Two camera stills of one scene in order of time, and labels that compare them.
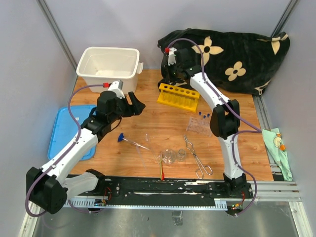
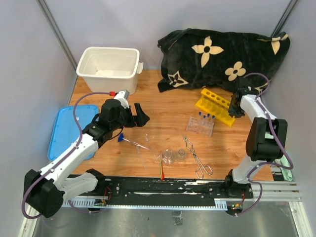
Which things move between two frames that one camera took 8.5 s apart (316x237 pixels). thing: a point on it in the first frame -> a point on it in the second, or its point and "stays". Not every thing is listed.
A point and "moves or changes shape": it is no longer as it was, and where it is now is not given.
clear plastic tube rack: x=201 y=126 stays
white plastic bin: x=102 y=65 stays
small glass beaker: x=168 y=156 stays
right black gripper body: x=173 y=71 -> x=235 y=110
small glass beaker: x=181 y=155 stays
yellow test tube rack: x=178 y=97 moves or changes shape
